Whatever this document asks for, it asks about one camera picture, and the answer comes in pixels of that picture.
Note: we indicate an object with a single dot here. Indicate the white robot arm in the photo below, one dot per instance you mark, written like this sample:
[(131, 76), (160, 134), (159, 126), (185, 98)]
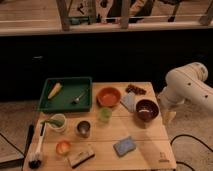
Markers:
[(185, 83)]

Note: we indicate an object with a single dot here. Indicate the grey cloth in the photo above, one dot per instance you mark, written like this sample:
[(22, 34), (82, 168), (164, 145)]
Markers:
[(128, 101)]

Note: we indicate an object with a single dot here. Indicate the green vegetable toy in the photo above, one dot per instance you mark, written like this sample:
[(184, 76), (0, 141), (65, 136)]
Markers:
[(54, 122)]

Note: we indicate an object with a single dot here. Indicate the dark grapes bunch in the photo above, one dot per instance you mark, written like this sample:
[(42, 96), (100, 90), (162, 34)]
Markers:
[(136, 90)]

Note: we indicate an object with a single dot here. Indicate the orange bowl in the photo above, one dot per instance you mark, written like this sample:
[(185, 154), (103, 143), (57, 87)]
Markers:
[(108, 97)]

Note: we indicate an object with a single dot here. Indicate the wooden table frame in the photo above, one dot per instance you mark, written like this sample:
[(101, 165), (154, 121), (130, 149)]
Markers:
[(47, 17)]

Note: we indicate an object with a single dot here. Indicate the yellow corn cob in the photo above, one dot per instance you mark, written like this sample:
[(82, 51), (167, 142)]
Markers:
[(57, 87)]

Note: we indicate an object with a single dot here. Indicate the green plastic tray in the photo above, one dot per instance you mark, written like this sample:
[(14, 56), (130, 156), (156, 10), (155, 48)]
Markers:
[(72, 87)]

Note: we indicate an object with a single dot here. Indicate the dark red bowl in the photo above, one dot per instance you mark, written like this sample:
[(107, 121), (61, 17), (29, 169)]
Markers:
[(147, 110)]

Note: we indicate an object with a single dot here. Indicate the white mug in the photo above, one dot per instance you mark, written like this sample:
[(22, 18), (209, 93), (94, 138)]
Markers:
[(62, 118)]

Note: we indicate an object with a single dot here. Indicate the metal spoon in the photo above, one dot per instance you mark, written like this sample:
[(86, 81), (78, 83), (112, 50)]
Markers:
[(77, 99)]

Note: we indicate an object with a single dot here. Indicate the blue sponge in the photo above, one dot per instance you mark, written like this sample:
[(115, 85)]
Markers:
[(124, 146)]

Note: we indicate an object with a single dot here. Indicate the green plastic cup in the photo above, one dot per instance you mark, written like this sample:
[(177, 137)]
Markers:
[(105, 114)]

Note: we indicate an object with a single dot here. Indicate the wooden block eraser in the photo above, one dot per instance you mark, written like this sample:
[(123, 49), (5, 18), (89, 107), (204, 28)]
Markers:
[(79, 158)]

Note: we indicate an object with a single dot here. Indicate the metal cup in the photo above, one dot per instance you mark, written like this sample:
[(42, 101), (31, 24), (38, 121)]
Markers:
[(83, 129)]

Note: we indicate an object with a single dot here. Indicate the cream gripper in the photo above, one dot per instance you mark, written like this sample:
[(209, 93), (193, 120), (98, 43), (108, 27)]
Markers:
[(168, 114)]

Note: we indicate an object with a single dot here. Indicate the orange fruit toy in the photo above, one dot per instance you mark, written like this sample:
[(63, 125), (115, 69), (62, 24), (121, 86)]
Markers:
[(63, 147)]

